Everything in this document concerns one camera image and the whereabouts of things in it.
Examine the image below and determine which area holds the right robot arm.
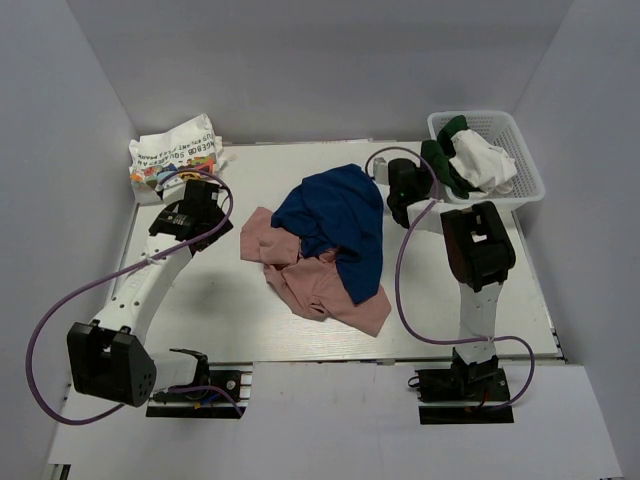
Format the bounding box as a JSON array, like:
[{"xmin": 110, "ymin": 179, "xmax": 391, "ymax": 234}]
[{"xmin": 373, "ymin": 158, "xmax": 516, "ymax": 399}]

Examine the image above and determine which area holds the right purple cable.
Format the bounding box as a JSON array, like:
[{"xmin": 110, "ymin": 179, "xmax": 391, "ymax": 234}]
[{"xmin": 364, "ymin": 147, "xmax": 535, "ymax": 412}]

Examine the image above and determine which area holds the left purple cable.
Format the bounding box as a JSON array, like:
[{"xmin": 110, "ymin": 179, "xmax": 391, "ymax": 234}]
[{"xmin": 24, "ymin": 169, "xmax": 247, "ymax": 426}]

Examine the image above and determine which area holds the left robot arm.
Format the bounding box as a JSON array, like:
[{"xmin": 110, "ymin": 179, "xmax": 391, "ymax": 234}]
[{"xmin": 67, "ymin": 179, "xmax": 233, "ymax": 407}]

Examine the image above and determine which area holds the purple cable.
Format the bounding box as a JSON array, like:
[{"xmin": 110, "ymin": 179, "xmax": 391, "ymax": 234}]
[
  {"xmin": 24, "ymin": 169, "xmax": 247, "ymax": 426},
  {"xmin": 364, "ymin": 147, "xmax": 535, "ymax": 412}
]

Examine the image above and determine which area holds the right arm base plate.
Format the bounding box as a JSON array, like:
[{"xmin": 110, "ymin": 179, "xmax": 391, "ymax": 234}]
[{"xmin": 407, "ymin": 368, "xmax": 514, "ymax": 425}]

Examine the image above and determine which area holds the folded white printed t shirt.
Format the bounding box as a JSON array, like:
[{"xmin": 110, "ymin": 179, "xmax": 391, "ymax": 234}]
[{"xmin": 129, "ymin": 114, "xmax": 227, "ymax": 205}]

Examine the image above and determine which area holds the blue t shirt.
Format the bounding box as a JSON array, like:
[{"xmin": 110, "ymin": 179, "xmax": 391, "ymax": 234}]
[{"xmin": 271, "ymin": 164, "xmax": 384, "ymax": 305}]

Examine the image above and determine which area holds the pink printed t shirt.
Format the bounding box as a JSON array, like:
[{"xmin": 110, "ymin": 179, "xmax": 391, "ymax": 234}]
[{"xmin": 240, "ymin": 207, "xmax": 391, "ymax": 337}]

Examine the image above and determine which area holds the white and green t shirt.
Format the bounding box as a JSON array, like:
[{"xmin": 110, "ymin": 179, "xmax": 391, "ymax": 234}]
[{"xmin": 420, "ymin": 115, "xmax": 517, "ymax": 199}]

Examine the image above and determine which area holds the white plastic basket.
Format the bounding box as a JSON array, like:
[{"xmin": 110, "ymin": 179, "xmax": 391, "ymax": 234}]
[{"xmin": 426, "ymin": 110, "xmax": 546, "ymax": 211}]

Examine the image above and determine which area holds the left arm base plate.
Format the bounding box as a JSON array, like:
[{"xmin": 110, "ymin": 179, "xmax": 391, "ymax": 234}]
[{"xmin": 146, "ymin": 365, "xmax": 253, "ymax": 420}]

